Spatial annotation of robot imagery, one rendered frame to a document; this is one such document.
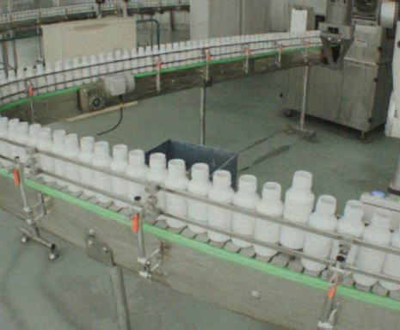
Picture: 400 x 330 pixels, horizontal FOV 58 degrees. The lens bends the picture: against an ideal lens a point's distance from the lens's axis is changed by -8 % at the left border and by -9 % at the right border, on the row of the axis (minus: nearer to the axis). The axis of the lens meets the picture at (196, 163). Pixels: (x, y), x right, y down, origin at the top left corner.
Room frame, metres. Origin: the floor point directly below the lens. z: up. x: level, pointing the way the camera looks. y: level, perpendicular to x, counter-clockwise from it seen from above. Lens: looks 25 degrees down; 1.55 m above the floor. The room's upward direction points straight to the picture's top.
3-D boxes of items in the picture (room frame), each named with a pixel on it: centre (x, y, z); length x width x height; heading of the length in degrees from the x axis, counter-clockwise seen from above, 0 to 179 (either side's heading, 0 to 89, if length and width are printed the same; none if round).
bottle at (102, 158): (0.94, 0.25, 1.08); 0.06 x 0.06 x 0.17
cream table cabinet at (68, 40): (5.10, 1.40, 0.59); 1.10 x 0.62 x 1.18; 133
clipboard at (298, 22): (4.61, -1.17, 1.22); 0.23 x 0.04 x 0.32; 43
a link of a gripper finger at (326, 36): (0.81, -0.30, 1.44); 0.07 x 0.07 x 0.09; 61
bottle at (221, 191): (0.77, -0.06, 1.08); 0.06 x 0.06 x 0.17
